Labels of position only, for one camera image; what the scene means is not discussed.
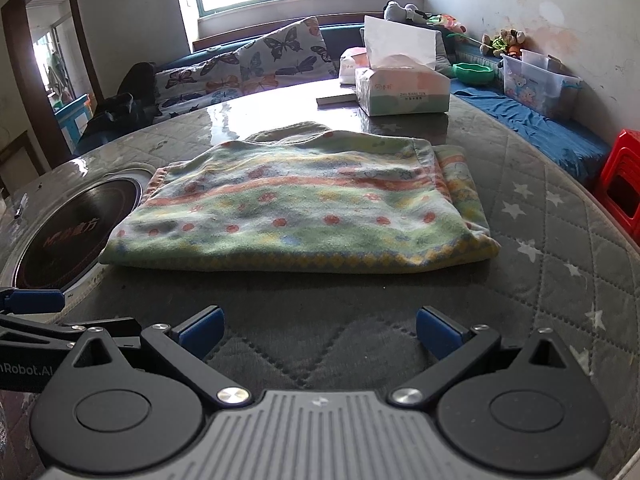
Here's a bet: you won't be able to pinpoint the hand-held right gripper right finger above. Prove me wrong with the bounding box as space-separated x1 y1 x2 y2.
391 306 589 407

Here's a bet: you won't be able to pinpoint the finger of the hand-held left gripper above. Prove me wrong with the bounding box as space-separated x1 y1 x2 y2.
0 287 66 315
0 314 144 351

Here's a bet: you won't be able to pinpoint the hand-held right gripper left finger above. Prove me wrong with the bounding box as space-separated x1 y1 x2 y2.
55 305 251 409

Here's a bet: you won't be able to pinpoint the colourful patterned garment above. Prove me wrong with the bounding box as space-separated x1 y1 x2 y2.
98 121 502 275

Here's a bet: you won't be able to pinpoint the black round induction hob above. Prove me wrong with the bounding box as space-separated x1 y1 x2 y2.
0 167 157 307

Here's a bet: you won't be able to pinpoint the grey quilted table cover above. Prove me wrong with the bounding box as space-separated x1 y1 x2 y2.
0 95 640 480

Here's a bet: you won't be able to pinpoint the blue box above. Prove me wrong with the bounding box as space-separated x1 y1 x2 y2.
54 94 96 147

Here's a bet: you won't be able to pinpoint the black bag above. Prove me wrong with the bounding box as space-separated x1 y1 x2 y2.
75 62 161 152

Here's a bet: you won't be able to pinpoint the blue sofa bed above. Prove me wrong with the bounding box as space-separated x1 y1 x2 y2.
75 22 614 187

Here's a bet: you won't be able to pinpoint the red plastic stool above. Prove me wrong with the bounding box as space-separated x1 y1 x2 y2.
594 129 640 247

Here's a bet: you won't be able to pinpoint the tissue box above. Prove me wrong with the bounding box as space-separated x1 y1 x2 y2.
354 15 451 117

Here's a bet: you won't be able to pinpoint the green bowl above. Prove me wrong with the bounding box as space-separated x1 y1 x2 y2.
451 62 497 87

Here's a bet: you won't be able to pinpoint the clear plastic storage box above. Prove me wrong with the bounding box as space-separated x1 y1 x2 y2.
500 50 584 121

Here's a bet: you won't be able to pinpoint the butterfly print cushion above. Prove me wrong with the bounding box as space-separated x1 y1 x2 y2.
152 16 336 112

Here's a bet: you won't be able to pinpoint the white tissue pack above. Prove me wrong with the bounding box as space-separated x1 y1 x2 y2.
339 46 371 86

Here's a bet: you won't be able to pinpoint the brown plush toys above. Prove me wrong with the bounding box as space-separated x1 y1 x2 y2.
480 28 529 59

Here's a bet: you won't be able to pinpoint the colourful plush toy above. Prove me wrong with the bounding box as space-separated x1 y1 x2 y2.
427 14 469 36

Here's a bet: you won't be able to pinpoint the grey plush toy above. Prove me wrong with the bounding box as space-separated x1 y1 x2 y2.
384 1 434 26

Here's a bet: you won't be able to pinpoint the wooden door frame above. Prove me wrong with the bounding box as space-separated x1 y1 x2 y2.
0 0 102 172

